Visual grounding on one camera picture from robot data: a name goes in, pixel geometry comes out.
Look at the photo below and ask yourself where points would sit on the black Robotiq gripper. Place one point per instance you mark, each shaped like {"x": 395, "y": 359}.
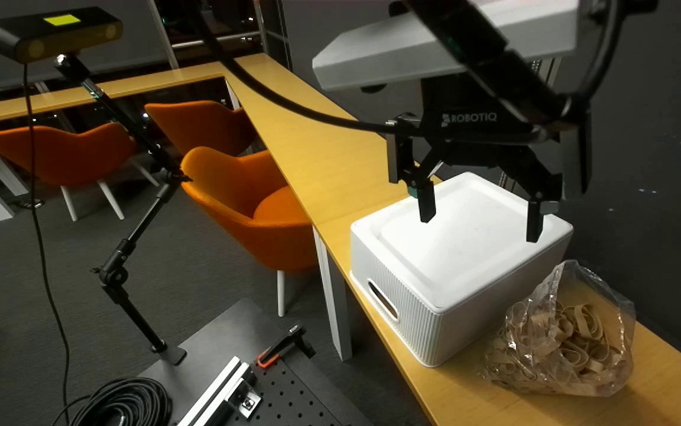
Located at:
{"x": 484, "y": 138}

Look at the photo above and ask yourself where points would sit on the clear plastic bag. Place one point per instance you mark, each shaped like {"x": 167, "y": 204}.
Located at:
{"x": 537, "y": 364}

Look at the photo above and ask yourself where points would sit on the white plastic basket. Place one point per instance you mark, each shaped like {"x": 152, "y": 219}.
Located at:
{"x": 451, "y": 268}

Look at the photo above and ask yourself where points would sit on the tan rubber bands pile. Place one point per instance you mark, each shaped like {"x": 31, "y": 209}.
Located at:
{"x": 579, "y": 335}

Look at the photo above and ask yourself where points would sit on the white table leg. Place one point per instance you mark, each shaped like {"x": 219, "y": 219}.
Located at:
{"x": 332, "y": 308}

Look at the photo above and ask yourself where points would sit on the orange chair with white legs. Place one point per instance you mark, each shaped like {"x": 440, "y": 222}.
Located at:
{"x": 199, "y": 127}
{"x": 260, "y": 215}
{"x": 58, "y": 154}

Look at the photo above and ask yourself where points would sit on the black perforated breadboard table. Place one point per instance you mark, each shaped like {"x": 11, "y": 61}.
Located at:
{"x": 300, "y": 403}

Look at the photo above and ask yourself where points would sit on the small metal bracket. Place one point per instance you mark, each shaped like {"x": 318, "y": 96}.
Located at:
{"x": 244, "y": 403}

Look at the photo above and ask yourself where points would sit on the aluminium extrusion rail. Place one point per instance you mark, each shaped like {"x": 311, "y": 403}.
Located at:
{"x": 214, "y": 392}

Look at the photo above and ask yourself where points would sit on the dark cabinet with white frame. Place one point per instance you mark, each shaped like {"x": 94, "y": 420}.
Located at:
{"x": 214, "y": 24}

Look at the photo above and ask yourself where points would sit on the black articulated camera stand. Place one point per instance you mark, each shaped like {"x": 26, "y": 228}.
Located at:
{"x": 117, "y": 273}

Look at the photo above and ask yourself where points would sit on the black stereo camera green label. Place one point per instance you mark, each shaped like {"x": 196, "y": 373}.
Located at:
{"x": 47, "y": 32}

